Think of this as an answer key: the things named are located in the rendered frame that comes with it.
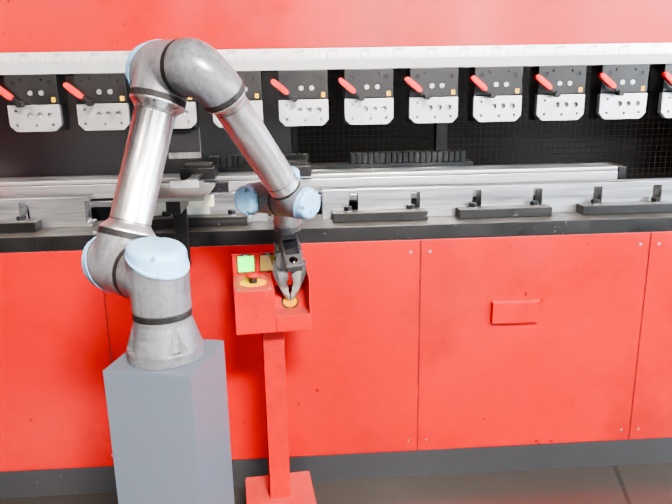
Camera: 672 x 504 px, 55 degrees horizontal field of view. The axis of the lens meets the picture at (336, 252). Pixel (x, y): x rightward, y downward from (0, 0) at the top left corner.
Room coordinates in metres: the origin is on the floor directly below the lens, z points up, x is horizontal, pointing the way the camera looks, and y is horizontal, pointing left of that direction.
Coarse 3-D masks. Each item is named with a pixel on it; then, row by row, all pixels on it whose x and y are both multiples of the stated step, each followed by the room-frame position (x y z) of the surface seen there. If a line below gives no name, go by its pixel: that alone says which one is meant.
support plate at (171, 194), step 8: (168, 184) 2.01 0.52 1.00; (208, 184) 2.00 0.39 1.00; (160, 192) 1.86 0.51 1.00; (168, 192) 1.86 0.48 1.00; (176, 192) 1.86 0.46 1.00; (184, 192) 1.85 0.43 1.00; (192, 192) 1.85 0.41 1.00; (200, 192) 1.85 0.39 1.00; (208, 192) 1.86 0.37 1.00; (160, 200) 1.76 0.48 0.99; (168, 200) 1.76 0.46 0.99; (176, 200) 1.76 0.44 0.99; (184, 200) 1.76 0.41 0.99; (192, 200) 1.76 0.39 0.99; (200, 200) 1.76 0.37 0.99
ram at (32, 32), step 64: (0, 0) 1.97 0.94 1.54; (64, 0) 1.98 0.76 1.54; (128, 0) 1.99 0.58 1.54; (192, 0) 2.00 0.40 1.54; (256, 0) 2.01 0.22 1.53; (320, 0) 2.03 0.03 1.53; (384, 0) 2.04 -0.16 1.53; (448, 0) 2.05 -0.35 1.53; (512, 0) 2.06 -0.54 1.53; (576, 0) 2.07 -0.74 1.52; (640, 0) 2.08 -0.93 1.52; (0, 64) 1.97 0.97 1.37; (64, 64) 1.98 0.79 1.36; (256, 64) 2.01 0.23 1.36; (320, 64) 2.02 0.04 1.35; (384, 64) 2.04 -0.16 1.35; (448, 64) 2.05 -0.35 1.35; (512, 64) 2.06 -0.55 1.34; (576, 64) 2.07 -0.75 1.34
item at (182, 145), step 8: (184, 128) 2.03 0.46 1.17; (192, 128) 2.03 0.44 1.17; (176, 136) 2.03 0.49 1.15; (184, 136) 2.03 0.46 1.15; (192, 136) 2.03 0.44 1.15; (176, 144) 2.03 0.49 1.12; (184, 144) 2.03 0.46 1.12; (192, 144) 2.03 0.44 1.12; (200, 144) 2.05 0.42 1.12; (168, 152) 2.03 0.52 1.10; (176, 152) 2.04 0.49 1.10; (184, 152) 2.04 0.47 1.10; (192, 152) 2.04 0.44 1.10; (200, 152) 2.04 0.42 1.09
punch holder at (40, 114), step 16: (16, 80) 1.97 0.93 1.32; (32, 80) 1.97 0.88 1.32; (48, 80) 1.98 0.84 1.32; (64, 80) 2.05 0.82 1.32; (16, 96) 1.97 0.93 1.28; (32, 96) 1.97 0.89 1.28; (48, 96) 1.97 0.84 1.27; (64, 96) 2.03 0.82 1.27; (16, 112) 1.97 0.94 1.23; (32, 112) 1.97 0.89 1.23; (48, 112) 1.97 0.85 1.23; (64, 112) 2.02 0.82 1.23; (16, 128) 1.97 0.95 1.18; (32, 128) 1.97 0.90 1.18; (48, 128) 1.97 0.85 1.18; (64, 128) 2.01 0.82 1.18
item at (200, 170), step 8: (184, 168) 2.22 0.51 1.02; (192, 168) 2.22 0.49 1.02; (200, 168) 2.22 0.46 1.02; (208, 168) 2.22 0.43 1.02; (216, 168) 2.27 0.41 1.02; (184, 176) 2.22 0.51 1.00; (192, 176) 2.15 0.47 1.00; (200, 176) 2.16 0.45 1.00; (208, 176) 2.22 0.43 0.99; (216, 176) 2.25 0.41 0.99
